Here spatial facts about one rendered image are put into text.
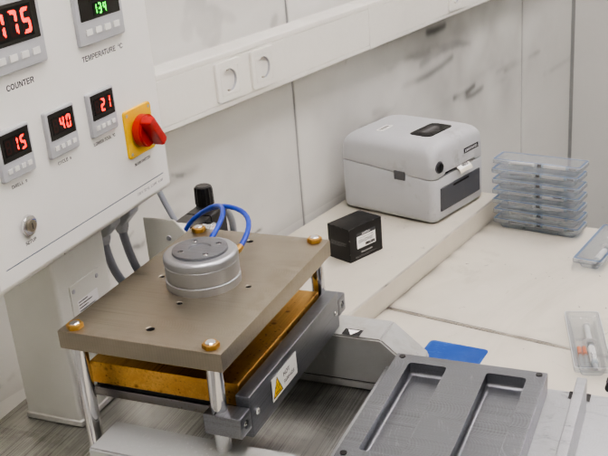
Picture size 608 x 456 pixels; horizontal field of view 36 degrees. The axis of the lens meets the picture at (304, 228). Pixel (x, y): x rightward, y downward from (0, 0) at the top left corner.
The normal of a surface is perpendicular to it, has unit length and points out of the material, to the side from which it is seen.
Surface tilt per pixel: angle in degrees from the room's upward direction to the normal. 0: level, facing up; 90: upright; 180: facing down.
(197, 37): 90
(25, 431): 0
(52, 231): 90
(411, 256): 0
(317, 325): 90
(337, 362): 90
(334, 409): 0
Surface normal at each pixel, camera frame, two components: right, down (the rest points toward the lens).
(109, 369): -0.39, 0.37
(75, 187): 0.92, 0.07
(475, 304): -0.07, -0.92
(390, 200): -0.64, 0.34
